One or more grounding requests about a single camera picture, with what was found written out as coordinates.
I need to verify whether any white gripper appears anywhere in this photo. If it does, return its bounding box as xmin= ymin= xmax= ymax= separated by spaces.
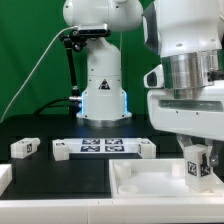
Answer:
xmin=147 ymin=88 xmax=224 ymax=167

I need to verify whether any white square tabletop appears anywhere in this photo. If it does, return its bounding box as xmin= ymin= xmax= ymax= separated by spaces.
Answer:
xmin=109 ymin=159 xmax=224 ymax=199

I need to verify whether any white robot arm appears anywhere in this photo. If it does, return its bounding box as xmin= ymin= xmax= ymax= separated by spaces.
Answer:
xmin=63 ymin=0 xmax=224 ymax=146

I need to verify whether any white left fence block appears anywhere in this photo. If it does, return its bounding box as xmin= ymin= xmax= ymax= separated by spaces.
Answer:
xmin=0 ymin=164 xmax=12 ymax=196

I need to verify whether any white front fence rail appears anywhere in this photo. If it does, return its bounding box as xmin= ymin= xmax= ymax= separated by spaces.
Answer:
xmin=0 ymin=197 xmax=224 ymax=224

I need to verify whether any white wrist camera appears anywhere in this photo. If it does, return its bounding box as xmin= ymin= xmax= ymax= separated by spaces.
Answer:
xmin=144 ymin=65 xmax=164 ymax=88

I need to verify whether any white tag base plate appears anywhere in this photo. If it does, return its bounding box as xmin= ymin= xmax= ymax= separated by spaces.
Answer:
xmin=63 ymin=138 xmax=139 ymax=154

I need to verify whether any grey mounted camera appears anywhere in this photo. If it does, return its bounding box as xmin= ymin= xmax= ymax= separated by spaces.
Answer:
xmin=71 ymin=23 xmax=111 ymax=38

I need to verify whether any black base cable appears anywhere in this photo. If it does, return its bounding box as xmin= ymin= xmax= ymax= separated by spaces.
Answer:
xmin=33 ymin=97 xmax=73 ymax=116

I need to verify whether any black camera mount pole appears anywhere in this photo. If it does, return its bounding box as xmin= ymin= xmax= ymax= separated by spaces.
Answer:
xmin=59 ymin=33 xmax=87 ymax=117

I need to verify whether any white camera cable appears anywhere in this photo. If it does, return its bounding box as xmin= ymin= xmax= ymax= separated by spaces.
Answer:
xmin=0 ymin=26 xmax=80 ymax=123

